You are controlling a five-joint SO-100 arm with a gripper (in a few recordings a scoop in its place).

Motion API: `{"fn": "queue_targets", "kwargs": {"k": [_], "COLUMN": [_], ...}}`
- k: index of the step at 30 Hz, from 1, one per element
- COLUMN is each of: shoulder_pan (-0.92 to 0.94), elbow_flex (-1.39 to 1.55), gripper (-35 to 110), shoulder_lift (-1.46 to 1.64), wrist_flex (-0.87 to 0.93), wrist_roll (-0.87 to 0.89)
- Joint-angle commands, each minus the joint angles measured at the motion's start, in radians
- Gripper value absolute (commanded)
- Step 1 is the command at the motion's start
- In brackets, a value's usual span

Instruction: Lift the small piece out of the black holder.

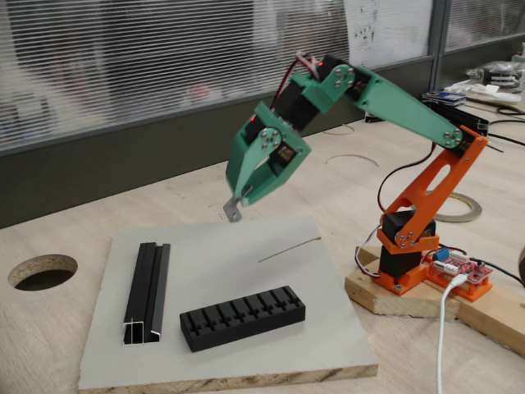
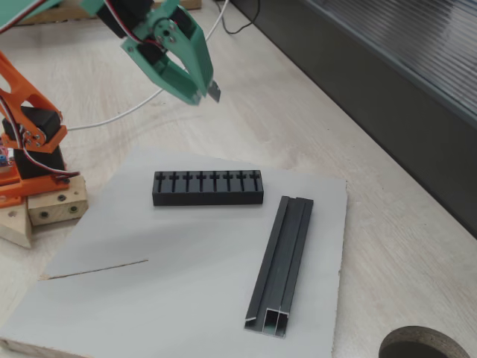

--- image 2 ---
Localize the small metal bracket plate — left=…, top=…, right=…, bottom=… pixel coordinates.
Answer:
left=206, top=80, right=221, bottom=104

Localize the black slotted holder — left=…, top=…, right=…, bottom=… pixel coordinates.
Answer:
left=151, top=169, right=265, bottom=207

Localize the wooden block with screws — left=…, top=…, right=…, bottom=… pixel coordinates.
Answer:
left=28, top=173, right=89, bottom=227

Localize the pink circuit board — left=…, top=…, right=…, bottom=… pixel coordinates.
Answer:
left=0, top=136, right=18, bottom=175

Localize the grey painted board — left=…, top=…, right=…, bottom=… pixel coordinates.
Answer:
left=0, top=145, right=348, bottom=358

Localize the dark aluminium profile bar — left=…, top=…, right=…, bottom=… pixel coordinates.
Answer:
left=244, top=195, right=315, bottom=339

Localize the wooden wedge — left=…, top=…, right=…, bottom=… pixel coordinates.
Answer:
left=0, top=199, right=34, bottom=250

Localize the arm servo wire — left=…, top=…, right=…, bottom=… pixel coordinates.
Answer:
left=0, top=0, right=167, bottom=150

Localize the black cable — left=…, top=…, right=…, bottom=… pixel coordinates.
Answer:
left=214, top=0, right=261, bottom=35

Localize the white cable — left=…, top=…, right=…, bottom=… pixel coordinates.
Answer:
left=68, top=0, right=230, bottom=131

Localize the base servo wire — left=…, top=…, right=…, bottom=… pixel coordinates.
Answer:
left=14, top=147, right=80, bottom=183

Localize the round table cable hole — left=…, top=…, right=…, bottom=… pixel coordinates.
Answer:
left=378, top=325, right=473, bottom=358

